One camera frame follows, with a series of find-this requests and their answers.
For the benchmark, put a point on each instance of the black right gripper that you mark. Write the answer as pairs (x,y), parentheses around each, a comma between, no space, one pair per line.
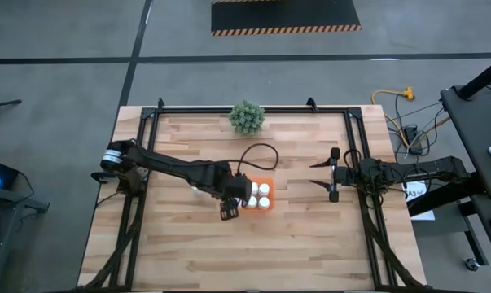
(345,176)

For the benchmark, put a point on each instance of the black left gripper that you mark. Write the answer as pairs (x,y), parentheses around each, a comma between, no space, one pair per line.
(238,188)

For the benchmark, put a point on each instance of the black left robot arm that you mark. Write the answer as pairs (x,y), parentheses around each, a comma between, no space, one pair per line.
(167,164)

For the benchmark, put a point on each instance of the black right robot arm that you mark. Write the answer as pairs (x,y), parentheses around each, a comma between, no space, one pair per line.
(432,169)

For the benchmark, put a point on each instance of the orange plastic basket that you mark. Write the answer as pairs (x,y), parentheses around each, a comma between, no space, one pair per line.
(265,180)

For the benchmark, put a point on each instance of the green artificial plant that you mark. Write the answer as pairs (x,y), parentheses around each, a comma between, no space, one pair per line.
(247,118)

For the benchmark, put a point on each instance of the white paper sheet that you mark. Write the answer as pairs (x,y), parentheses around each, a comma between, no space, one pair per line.
(416,191)

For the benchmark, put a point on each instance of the black power strip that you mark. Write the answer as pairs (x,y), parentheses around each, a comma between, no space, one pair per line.
(412,136)

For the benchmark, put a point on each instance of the black side table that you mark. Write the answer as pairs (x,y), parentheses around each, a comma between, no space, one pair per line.
(481,134)

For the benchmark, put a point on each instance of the black hazard-striped floor mat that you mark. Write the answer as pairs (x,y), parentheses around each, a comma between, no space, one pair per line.
(286,14)

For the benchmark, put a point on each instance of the black caster wheel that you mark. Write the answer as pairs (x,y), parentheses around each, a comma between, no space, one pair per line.
(471,264)

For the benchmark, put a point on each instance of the black slanted pole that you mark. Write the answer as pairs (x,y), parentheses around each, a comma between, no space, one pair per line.
(483,77)

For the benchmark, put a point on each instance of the grey metal desk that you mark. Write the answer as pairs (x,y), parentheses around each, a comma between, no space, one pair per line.
(13,202)

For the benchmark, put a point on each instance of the black computer with blue light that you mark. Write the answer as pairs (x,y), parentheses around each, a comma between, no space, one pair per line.
(1,175)

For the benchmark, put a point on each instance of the black tripod leg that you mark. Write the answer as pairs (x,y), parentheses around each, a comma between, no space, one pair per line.
(5,104)

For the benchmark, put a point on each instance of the black aluminium table frame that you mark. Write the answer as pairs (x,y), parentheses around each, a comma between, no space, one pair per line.
(196,110)

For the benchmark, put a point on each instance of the black table base frame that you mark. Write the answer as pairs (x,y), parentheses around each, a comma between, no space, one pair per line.
(436,202)

